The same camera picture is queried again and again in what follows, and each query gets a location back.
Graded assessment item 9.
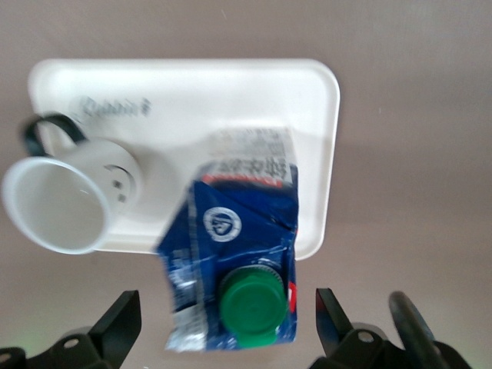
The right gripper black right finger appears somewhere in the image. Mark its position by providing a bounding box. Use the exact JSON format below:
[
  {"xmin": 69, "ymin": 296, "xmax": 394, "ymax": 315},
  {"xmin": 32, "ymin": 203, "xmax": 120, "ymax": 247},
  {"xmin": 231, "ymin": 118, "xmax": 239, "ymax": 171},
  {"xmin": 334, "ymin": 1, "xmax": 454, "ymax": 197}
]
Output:
[{"xmin": 310, "ymin": 288, "xmax": 409, "ymax": 369}]

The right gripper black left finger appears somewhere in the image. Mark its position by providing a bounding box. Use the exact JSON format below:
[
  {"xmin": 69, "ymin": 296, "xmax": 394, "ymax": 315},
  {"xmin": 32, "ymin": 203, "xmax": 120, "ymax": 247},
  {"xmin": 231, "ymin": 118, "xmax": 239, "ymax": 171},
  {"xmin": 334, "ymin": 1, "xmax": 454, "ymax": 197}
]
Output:
[{"xmin": 25, "ymin": 290, "xmax": 142, "ymax": 369}]

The blue milk carton green cap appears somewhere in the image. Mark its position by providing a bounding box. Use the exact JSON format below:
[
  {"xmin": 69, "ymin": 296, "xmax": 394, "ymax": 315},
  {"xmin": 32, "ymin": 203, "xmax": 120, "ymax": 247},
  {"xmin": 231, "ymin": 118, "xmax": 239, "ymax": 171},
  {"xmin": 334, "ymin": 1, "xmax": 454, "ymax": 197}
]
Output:
[{"xmin": 156, "ymin": 125, "xmax": 301, "ymax": 353}]

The white cup black handle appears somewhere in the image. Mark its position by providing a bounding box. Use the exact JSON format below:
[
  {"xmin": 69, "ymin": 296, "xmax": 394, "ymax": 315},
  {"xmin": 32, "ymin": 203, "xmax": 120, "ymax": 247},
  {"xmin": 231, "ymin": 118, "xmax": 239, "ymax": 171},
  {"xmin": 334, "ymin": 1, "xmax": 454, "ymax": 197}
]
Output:
[{"xmin": 1, "ymin": 111, "xmax": 144, "ymax": 256}]

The cream tray with rabbit print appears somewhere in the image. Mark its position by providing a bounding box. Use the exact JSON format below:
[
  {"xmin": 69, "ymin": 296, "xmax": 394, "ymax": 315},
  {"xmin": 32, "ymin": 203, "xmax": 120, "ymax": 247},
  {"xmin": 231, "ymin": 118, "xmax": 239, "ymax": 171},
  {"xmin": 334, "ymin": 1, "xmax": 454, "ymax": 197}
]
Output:
[{"xmin": 27, "ymin": 57, "xmax": 341, "ymax": 261}]

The brown table mat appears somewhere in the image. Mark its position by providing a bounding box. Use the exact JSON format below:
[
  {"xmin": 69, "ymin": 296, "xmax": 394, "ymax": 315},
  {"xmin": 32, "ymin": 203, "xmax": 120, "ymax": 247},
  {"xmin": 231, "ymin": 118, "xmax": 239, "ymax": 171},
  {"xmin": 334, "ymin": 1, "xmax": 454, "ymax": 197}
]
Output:
[{"xmin": 0, "ymin": 0, "xmax": 492, "ymax": 369}]

